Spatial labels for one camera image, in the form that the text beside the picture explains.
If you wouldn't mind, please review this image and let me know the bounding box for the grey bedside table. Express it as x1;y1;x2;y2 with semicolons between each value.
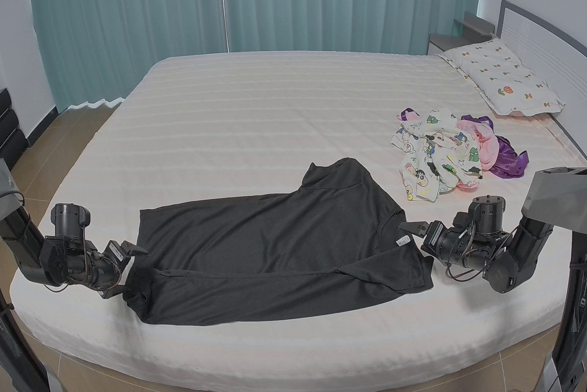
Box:
428;11;497;56

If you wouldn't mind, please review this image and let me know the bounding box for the pink garment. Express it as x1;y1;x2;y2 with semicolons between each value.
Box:
455;117;500;191

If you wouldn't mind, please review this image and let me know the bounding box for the purple garment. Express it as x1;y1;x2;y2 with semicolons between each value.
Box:
400;107;531;180

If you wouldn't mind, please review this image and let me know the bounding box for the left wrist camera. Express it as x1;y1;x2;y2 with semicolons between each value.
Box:
106;240;132;266

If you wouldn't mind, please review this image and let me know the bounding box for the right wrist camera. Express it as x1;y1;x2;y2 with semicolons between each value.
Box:
424;222;445;245

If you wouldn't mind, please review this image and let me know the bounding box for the bed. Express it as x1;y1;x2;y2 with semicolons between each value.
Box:
9;0;587;391

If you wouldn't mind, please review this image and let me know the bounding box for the black T-shirt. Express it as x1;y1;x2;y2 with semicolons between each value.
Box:
121;157;435;326

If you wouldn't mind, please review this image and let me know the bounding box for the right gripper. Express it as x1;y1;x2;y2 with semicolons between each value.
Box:
422;227;464;263

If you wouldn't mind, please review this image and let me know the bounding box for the white printed pillow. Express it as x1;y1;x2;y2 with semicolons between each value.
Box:
436;37;566;117

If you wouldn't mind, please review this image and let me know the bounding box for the white printed pyjama top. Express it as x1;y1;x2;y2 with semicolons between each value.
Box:
390;107;484;202

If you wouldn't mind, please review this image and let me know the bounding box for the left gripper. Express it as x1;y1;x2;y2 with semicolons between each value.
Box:
92;244;150;300

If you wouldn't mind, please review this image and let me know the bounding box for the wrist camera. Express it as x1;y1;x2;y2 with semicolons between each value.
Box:
106;240;132;266
424;222;445;245

